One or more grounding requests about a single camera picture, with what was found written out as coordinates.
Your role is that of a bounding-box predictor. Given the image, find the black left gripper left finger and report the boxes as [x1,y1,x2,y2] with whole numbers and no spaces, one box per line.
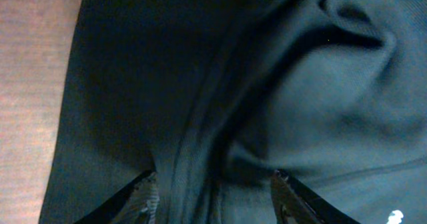
[75,171,159,224]

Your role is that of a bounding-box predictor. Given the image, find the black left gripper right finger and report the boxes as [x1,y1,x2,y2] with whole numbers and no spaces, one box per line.
[270,169,360,224]

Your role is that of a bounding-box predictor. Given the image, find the black t-shirt with white logo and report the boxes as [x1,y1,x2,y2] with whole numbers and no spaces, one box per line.
[39,0,426,223]

